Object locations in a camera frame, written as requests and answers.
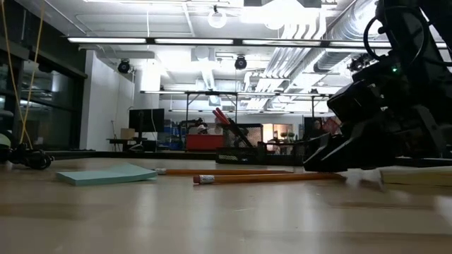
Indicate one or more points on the cardboard box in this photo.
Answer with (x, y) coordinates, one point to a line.
(127, 133)

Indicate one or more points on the yellow pencil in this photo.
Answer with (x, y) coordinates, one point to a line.
(229, 172)
(265, 178)

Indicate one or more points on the black ceiling spotlight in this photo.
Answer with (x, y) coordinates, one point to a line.
(356, 63)
(124, 66)
(241, 63)

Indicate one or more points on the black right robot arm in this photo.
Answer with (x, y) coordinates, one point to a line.
(416, 42)

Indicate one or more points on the black computer monitor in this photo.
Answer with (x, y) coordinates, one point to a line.
(146, 120)

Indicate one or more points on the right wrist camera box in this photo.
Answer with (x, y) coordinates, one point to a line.
(353, 102)

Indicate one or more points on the red plastic bin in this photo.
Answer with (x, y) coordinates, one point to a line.
(203, 143)

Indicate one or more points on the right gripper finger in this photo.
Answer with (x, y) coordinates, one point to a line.
(321, 143)
(353, 151)

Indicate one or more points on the blue sticky note pad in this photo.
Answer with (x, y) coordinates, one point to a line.
(106, 176)

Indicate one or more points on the black mesh desk organizer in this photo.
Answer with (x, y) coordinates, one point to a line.
(282, 155)

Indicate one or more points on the black metal table frame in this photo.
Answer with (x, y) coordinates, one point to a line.
(141, 154)

